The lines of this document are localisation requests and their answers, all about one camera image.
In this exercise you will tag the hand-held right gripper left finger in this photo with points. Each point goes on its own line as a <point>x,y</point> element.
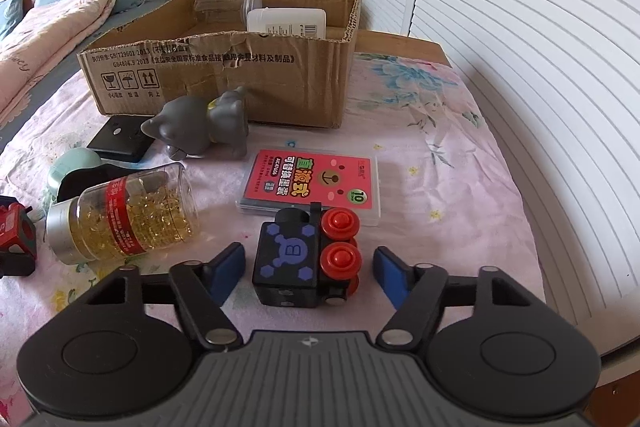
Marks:
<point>227,274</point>

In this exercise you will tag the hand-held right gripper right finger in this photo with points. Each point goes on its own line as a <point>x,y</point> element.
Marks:
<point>392,277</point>

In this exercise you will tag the black cube toy red wheels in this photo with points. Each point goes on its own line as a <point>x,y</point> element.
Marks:
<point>287,257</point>

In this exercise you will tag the grey cat toy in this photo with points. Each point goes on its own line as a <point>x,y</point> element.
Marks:
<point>190,122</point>

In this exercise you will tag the black case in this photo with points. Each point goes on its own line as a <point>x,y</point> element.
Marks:
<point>85,179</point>

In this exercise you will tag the black device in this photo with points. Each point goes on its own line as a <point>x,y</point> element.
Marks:
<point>115,142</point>

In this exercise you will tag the brown cardboard box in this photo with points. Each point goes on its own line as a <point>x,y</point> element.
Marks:
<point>275,77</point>

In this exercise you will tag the red toy car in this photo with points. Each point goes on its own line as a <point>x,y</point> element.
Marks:
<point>12,227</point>

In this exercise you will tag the clear bottle of yellow capsules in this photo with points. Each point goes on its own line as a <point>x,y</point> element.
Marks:
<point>130,217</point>

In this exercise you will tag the floral pink bed sheet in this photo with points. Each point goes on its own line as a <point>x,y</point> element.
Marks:
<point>425,157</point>

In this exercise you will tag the mint green round object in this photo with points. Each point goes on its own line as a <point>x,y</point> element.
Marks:
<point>70,164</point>

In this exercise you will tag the wooden bed board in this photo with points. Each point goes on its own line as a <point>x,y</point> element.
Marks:
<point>400,47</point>

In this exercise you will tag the blue bed sheet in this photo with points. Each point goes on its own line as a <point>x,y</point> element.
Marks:
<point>50,89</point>

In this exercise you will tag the white plastic container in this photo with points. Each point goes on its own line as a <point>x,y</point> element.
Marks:
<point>285,24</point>

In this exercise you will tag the clear plastic jar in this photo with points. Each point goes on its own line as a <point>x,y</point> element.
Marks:
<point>220,7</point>

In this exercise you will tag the pink quilt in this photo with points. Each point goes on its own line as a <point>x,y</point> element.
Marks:
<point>50,37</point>

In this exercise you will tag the small blue pillow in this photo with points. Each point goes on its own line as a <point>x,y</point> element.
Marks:
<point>10,14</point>

